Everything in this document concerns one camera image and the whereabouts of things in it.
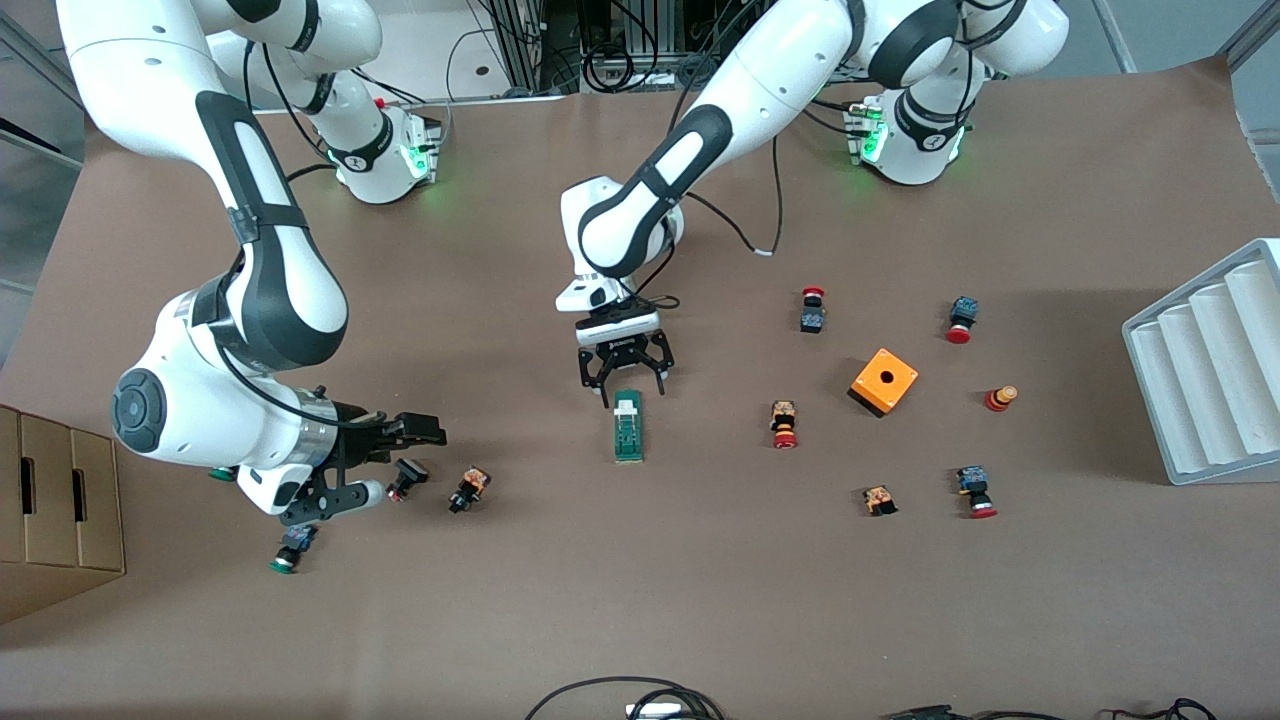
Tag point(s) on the red button blue contact block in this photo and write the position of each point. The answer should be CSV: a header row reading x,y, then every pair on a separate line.
x,y
972,485
963,312

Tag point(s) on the grey metal bar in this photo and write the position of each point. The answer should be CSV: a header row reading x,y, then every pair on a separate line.
x,y
1112,35

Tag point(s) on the green button blue contact block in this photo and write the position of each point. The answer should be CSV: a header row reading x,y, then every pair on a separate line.
x,y
292,550
222,474

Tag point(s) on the aluminium equipment rack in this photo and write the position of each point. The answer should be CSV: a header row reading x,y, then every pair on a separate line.
x,y
525,50

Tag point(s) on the red emergency stop orange block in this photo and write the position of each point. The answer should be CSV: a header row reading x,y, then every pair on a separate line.
x,y
783,420

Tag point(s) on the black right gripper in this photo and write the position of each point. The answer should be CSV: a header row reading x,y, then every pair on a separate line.
x,y
357,436

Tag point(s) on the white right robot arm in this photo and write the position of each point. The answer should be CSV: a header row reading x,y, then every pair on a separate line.
x,y
160,70

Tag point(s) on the white power strip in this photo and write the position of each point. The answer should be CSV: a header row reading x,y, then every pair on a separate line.
x,y
655,711

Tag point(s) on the orange black button enclosure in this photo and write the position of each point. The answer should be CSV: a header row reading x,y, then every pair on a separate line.
x,y
885,380

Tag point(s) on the brown cardboard box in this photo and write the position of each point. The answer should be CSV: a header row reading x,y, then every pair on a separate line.
x,y
60,520

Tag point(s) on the white compartment tray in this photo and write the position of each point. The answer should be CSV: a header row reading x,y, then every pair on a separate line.
x,y
1200,400

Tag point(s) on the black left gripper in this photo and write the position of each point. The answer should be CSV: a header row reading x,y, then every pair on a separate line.
x,y
622,353

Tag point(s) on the black square head button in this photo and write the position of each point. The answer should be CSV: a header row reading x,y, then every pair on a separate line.
x,y
410,470

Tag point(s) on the red orange emergency stop head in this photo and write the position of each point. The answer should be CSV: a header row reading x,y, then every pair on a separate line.
x,y
1000,398

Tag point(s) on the black button orange contact block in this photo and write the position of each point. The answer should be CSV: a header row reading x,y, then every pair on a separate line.
x,y
468,488

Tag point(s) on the red button black contact block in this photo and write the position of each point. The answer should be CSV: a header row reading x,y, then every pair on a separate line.
x,y
812,318

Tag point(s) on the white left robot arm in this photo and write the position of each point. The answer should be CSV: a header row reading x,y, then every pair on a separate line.
x,y
760,90

